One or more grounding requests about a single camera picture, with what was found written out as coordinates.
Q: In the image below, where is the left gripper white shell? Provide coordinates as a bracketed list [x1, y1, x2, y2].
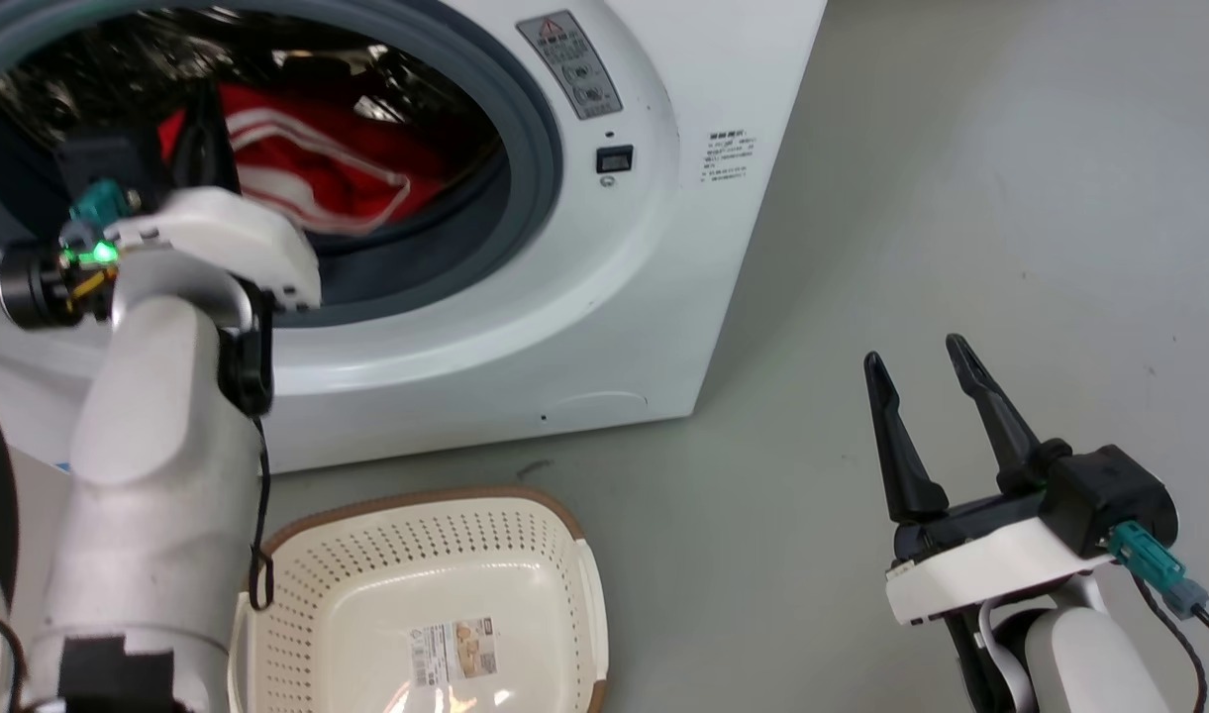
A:
[0, 81, 323, 330]

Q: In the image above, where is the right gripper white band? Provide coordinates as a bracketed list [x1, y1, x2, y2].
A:
[864, 335, 1115, 625]

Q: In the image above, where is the white front-load washing machine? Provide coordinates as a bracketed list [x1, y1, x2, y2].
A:
[0, 0, 829, 474]

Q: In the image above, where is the cream perforated laundry basket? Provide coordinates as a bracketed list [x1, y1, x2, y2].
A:
[228, 485, 610, 713]

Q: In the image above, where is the steel washer drum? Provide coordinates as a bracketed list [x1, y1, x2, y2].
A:
[0, 8, 506, 249]

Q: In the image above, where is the red garment with white stripes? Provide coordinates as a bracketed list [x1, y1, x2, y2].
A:
[158, 82, 482, 237]

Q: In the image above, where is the grey rubber door gasket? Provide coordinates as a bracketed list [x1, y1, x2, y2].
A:
[0, 0, 565, 329]

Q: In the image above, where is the printed text label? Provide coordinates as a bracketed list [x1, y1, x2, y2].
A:
[701, 127, 760, 185]

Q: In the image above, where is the grey warning sticker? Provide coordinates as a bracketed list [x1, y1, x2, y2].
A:
[517, 10, 625, 122]

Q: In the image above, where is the paper product label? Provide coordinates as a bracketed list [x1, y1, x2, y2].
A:
[409, 617, 496, 688]

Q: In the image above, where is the teal left cable connector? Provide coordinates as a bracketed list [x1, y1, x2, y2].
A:
[67, 178, 132, 227]

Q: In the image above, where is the teal cable connector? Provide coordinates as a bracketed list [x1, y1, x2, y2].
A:
[1109, 523, 1209, 617]
[67, 178, 132, 227]

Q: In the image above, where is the white flat ribbon cable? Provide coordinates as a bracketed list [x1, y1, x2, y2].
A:
[977, 594, 1039, 713]

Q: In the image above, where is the teal right cable connector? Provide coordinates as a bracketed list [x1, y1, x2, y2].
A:
[1109, 523, 1209, 617]

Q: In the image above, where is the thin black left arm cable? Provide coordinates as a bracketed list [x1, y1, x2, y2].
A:
[247, 416, 277, 612]

